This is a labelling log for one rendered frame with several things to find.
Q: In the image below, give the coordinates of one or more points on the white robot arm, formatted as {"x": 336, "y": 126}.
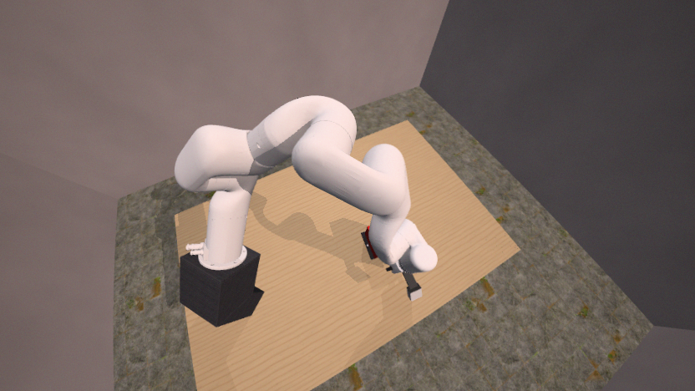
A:
{"x": 322, "y": 158}

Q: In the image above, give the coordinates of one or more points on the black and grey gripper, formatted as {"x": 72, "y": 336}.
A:
{"x": 395, "y": 268}

